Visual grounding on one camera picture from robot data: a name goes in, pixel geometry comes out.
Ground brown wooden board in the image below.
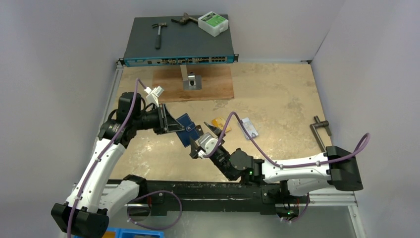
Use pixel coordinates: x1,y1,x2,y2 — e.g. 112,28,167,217
152,65,234,103

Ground small black hammer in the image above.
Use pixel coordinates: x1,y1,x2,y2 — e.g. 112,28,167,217
152,22,167,50

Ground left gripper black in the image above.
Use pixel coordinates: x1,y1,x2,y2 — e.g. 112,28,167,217
133,103,184,134

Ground dark metal tool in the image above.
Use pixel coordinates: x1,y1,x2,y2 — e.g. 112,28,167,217
171,12,198,25

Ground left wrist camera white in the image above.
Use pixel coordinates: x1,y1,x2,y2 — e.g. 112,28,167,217
144,86,164,107

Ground metal door handle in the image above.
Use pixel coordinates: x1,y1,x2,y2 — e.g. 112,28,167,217
310,116,332,152

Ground blue plastic bin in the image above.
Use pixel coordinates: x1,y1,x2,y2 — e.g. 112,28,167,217
74,228,165,238

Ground metal stand bracket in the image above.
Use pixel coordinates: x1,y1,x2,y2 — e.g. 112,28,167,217
180,65,202,91

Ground aluminium frame rail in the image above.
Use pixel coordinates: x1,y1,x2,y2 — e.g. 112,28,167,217
67,183,358,208

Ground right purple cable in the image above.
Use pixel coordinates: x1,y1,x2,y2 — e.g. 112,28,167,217
200,112,371,170

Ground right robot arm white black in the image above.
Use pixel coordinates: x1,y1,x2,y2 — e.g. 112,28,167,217
189,125,363,202

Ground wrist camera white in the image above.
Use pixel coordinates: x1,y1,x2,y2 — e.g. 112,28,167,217
198,132,218,156
144,86,164,107

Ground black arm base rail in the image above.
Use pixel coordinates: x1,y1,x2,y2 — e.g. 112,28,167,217
129,180,309,216

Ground white green electrical box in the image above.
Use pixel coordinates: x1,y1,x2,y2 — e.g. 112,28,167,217
198,11,229,37

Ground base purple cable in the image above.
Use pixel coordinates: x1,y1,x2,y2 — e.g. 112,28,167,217
126,189,183,231

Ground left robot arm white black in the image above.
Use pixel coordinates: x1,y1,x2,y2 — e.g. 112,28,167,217
51,92,185,238

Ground blue leather card holder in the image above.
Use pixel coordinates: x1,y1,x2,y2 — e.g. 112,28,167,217
176,113,204,147

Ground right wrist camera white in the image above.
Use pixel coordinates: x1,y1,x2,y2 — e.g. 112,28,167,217
198,132,218,156

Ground blue network switch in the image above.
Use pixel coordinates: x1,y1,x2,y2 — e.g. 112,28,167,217
119,16,239,67

